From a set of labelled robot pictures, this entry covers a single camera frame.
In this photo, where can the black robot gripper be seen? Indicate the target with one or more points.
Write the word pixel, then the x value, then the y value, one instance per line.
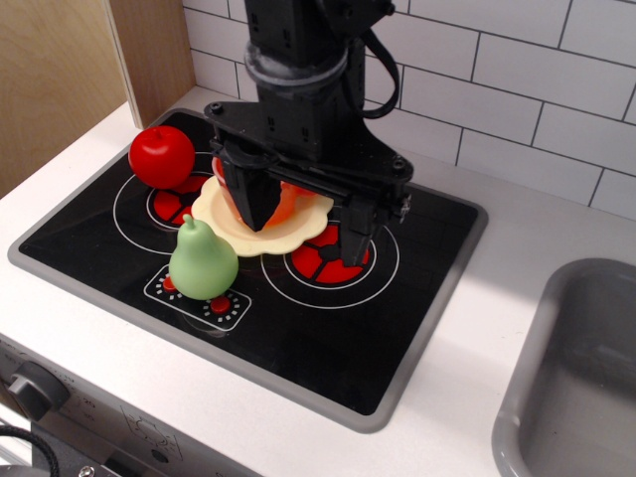
pixel 314 138

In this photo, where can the red plastic cup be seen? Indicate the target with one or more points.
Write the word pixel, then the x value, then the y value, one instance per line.
pixel 287 202

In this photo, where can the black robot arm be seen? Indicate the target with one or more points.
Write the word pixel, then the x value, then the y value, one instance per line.
pixel 309 43

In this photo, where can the cream scalloped plate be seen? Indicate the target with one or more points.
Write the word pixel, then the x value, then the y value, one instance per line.
pixel 308 221

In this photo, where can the green toy pear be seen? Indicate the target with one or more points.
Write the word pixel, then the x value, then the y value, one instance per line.
pixel 202 266

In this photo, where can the black toy stove top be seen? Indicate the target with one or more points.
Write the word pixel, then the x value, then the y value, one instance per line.
pixel 342 341

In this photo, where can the red toy apple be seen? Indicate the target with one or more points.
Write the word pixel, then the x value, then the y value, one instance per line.
pixel 162 157

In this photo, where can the wooden cabinet panel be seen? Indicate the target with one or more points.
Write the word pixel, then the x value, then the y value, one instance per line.
pixel 67 65

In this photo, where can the grey oven front panel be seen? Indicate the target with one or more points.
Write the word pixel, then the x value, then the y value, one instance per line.
pixel 115 433

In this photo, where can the grey oven knob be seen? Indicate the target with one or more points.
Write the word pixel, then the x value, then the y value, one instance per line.
pixel 37 391

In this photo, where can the grey sink basin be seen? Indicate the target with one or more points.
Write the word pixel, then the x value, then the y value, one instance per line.
pixel 569 409

